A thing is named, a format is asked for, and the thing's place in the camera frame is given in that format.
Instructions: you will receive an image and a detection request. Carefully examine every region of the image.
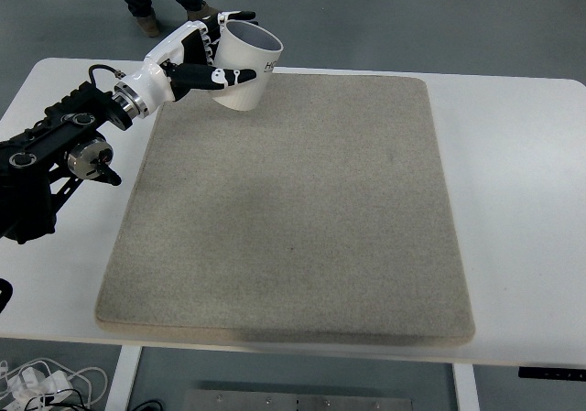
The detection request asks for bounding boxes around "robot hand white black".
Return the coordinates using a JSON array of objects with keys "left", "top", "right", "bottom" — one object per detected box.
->
[{"left": 131, "top": 9, "right": 260, "bottom": 108}]

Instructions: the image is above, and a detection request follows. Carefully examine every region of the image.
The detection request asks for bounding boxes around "white ribbed cup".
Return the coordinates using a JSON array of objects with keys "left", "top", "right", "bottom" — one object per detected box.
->
[{"left": 211, "top": 19, "right": 286, "bottom": 113}]

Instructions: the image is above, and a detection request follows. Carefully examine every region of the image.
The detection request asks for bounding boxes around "grey-brown felt mat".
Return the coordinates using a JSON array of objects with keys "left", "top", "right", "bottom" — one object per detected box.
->
[{"left": 94, "top": 68, "right": 477, "bottom": 350}]

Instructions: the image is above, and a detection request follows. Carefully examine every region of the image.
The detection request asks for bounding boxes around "white table leg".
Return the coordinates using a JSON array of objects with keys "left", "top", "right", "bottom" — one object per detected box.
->
[
  {"left": 105, "top": 345, "right": 144, "bottom": 411},
  {"left": 450, "top": 362, "right": 482, "bottom": 411}
]

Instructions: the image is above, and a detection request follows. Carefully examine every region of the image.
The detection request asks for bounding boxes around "white power strip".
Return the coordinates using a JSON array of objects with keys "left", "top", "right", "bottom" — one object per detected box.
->
[{"left": 5, "top": 368, "right": 73, "bottom": 402}]

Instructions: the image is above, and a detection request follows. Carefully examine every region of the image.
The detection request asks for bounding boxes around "grey metal plate with screws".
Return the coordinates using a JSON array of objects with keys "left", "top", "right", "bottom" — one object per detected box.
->
[{"left": 183, "top": 387, "right": 416, "bottom": 411}]

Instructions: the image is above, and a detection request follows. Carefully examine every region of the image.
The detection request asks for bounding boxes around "black table control panel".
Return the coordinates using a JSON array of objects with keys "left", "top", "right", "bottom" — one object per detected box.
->
[{"left": 517, "top": 365, "right": 586, "bottom": 379}]

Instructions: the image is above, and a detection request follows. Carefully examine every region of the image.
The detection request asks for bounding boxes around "white cable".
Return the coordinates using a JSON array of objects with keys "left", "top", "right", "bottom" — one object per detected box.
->
[{"left": 0, "top": 358, "right": 109, "bottom": 411}]

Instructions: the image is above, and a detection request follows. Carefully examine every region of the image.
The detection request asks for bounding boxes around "black floor cable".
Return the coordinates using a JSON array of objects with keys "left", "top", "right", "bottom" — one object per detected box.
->
[{"left": 126, "top": 398, "right": 165, "bottom": 411}]

